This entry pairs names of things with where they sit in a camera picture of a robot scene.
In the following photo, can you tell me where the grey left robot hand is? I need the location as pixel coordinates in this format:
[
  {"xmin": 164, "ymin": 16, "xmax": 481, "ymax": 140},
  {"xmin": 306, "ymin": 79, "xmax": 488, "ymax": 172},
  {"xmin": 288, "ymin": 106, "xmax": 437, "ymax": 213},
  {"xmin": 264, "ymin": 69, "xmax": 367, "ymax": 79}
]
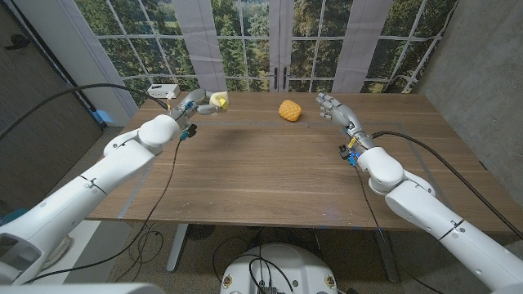
[{"xmin": 169, "ymin": 88, "xmax": 218, "ymax": 122}]

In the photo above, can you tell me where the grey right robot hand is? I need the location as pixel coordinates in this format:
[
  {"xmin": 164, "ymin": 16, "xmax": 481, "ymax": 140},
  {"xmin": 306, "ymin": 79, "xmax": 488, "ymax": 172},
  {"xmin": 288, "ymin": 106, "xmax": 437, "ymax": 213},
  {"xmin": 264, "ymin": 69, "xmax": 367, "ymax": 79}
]
[{"xmin": 315, "ymin": 92, "xmax": 375, "ymax": 151}]

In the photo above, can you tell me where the pale yellow sponge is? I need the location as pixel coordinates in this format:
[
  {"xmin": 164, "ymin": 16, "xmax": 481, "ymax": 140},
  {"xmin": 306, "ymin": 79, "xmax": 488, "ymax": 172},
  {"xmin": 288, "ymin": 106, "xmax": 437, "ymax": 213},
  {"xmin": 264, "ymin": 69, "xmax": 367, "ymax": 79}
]
[{"xmin": 208, "ymin": 91, "xmax": 230, "ymax": 111}]

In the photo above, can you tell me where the orange toy pineapple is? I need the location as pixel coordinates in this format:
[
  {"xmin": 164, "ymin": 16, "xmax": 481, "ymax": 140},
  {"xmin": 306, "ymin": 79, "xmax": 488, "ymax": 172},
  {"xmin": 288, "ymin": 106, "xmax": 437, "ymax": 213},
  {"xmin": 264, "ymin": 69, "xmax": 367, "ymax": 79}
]
[{"xmin": 278, "ymin": 99, "xmax": 303, "ymax": 123}]

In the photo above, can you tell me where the white power strip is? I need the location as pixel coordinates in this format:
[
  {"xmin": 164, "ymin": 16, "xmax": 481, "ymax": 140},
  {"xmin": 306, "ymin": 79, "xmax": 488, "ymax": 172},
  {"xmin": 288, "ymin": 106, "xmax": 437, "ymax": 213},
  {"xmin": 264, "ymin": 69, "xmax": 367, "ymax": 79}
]
[{"xmin": 146, "ymin": 83, "xmax": 181, "ymax": 100}]

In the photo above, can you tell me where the printed window forest backdrop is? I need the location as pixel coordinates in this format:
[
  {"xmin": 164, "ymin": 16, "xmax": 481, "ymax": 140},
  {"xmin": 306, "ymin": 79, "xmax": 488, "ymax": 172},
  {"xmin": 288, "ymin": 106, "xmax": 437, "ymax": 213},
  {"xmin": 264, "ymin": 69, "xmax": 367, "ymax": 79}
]
[{"xmin": 73, "ymin": 0, "xmax": 458, "ymax": 108}]

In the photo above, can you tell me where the black ribbed round disc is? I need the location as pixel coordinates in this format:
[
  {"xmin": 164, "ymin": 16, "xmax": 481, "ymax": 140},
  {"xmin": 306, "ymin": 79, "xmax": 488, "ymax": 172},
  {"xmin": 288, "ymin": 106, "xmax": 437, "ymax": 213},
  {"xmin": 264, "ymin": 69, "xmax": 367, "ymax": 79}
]
[{"xmin": 186, "ymin": 224, "xmax": 217, "ymax": 241}]

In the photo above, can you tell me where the white table leg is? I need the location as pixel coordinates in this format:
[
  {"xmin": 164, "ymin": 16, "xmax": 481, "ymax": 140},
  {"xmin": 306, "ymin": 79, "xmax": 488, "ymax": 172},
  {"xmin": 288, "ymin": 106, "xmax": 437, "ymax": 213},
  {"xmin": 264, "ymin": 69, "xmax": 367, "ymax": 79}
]
[
  {"xmin": 373, "ymin": 230, "xmax": 400, "ymax": 283},
  {"xmin": 166, "ymin": 223, "xmax": 190, "ymax": 274}
]

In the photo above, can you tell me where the dark wooden door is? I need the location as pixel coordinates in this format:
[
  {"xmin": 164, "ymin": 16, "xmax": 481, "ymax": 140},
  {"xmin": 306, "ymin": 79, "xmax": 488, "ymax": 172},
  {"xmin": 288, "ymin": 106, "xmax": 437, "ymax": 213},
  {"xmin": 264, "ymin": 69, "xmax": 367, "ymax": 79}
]
[{"xmin": 0, "ymin": 0, "xmax": 104, "ymax": 213}]

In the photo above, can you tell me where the white robot torso base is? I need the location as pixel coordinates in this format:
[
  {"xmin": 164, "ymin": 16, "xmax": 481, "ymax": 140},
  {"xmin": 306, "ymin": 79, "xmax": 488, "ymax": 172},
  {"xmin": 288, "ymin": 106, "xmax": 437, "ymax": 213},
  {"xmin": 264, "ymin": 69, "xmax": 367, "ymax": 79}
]
[{"xmin": 220, "ymin": 243, "xmax": 338, "ymax": 294}]

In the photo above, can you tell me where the white robot chest edge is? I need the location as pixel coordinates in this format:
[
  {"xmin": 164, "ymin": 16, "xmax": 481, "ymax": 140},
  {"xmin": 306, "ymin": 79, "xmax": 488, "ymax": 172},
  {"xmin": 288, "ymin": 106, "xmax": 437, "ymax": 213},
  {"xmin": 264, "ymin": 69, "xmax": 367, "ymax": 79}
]
[{"xmin": 0, "ymin": 282, "xmax": 165, "ymax": 294}]

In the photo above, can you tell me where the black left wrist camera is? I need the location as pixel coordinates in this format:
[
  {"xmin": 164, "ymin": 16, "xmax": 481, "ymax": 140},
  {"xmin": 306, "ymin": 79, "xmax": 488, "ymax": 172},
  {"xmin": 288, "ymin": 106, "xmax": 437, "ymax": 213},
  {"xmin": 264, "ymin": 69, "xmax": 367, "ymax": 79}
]
[{"xmin": 179, "ymin": 122, "xmax": 198, "ymax": 141}]

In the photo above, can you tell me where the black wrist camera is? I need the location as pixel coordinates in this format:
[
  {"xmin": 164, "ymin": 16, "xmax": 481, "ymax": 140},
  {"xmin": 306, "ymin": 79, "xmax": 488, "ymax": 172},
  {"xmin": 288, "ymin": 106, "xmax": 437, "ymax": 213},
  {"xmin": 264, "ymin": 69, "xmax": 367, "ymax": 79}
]
[
  {"xmin": 179, "ymin": 122, "xmax": 198, "ymax": 141},
  {"xmin": 337, "ymin": 145, "xmax": 359, "ymax": 167}
]

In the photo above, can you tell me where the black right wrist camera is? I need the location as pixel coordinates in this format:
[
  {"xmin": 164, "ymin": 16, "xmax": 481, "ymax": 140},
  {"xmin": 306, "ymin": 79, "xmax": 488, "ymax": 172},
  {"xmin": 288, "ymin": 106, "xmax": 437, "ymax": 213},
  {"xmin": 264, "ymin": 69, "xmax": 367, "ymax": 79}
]
[{"xmin": 337, "ymin": 145, "xmax": 359, "ymax": 167}]

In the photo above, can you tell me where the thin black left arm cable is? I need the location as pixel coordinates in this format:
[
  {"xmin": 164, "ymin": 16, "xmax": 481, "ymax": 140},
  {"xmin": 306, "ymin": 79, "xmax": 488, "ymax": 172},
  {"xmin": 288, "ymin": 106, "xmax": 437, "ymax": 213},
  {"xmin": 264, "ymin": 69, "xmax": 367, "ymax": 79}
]
[{"xmin": 22, "ymin": 137, "xmax": 184, "ymax": 285}]

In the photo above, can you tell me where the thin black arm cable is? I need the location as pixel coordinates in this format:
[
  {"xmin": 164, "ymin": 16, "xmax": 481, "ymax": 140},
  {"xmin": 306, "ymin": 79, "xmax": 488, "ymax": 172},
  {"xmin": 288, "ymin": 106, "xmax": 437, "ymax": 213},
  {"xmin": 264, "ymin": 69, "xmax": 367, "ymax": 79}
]
[
  {"xmin": 22, "ymin": 137, "xmax": 184, "ymax": 285},
  {"xmin": 354, "ymin": 164, "xmax": 447, "ymax": 294}
]

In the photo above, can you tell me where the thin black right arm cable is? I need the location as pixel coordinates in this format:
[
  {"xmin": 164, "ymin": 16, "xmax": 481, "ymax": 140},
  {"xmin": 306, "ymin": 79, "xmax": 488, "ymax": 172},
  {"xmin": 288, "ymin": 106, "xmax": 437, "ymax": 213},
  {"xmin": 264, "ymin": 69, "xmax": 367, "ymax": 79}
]
[{"xmin": 354, "ymin": 164, "xmax": 447, "ymax": 294}]

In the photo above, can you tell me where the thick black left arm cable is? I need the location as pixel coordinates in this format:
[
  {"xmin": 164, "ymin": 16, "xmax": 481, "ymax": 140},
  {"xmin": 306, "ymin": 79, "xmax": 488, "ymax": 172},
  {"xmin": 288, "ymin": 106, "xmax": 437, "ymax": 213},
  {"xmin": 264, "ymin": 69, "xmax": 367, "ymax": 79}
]
[{"xmin": 0, "ymin": 82, "xmax": 171, "ymax": 142}]

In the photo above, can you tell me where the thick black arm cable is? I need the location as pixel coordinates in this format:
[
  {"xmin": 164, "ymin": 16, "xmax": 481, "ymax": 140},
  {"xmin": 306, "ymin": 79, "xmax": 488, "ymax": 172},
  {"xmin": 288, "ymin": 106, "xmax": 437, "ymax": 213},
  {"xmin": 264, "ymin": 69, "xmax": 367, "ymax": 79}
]
[
  {"xmin": 370, "ymin": 131, "xmax": 523, "ymax": 240},
  {"xmin": 0, "ymin": 82, "xmax": 171, "ymax": 142}
]

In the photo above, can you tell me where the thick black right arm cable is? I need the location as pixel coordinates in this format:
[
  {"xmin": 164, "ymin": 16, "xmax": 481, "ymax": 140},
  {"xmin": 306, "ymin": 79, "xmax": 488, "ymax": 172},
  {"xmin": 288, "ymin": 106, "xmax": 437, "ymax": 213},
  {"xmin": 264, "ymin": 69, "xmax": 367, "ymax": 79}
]
[{"xmin": 370, "ymin": 131, "xmax": 523, "ymax": 240}]

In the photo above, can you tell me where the black torso cable loop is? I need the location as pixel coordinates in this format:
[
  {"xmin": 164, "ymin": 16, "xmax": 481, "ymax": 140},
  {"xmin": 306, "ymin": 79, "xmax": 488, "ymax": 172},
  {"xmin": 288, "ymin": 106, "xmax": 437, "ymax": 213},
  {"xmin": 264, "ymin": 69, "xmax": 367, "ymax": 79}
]
[{"xmin": 239, "ymin": 253, "xmax": 296, "ymax": 293}]

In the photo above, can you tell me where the black door handle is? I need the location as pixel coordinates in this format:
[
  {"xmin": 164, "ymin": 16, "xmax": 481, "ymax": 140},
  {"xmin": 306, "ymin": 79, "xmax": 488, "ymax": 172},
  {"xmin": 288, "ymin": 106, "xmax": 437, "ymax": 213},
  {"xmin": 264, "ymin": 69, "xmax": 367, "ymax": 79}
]
[{"xmin": 3, "ymin": 33, "xmax": 32, "ymax": 51}]

